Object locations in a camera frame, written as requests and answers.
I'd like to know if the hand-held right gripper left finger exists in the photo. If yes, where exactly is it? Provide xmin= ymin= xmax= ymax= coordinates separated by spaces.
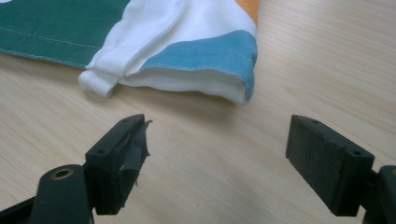
xmin=84 ymin=113 xmax=153 ymax=217

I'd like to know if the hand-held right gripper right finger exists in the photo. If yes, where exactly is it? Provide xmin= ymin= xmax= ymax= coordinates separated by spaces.
xmin=285 ymin=114 xmax=376 ymax=217

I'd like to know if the white tote bag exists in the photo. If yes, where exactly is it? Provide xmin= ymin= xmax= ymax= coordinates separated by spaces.
xmin=0 ymin=0 xmax=261 ymax=106

